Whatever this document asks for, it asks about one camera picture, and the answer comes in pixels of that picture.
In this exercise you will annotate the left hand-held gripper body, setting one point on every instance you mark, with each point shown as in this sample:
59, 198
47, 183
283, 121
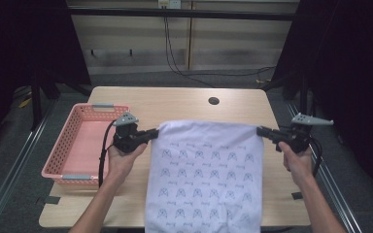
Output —
126, 139

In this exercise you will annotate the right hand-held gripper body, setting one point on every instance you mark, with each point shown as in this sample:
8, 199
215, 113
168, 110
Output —
299, 139

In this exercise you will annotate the pink plastic basket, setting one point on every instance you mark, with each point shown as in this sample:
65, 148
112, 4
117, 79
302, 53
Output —
84, 145

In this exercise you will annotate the white printed cloth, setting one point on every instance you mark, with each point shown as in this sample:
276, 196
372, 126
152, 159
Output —
207, 174

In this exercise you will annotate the person's left hand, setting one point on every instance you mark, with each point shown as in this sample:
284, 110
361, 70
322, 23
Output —
123, 165

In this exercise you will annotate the person's right hand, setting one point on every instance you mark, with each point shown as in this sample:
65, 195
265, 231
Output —
299, 166

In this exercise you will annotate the black metal stand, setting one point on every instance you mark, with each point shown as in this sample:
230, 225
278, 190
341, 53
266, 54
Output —
302, 97
36, 103

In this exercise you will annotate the grey tape piece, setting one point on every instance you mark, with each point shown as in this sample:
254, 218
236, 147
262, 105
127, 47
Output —
297, 195

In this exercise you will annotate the dark tape piece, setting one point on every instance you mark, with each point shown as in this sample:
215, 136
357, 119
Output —
52, 200

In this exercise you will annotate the yellow object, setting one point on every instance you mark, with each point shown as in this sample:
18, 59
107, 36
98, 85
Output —
25, 103

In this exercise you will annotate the black horizontal bar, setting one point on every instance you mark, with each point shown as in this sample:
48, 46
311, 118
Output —
207, 14

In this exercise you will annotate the metal floor rail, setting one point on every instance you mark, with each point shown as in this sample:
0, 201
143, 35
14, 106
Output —
333, 187
16, 161

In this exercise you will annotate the white wall socket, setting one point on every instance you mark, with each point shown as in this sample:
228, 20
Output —
170, 3

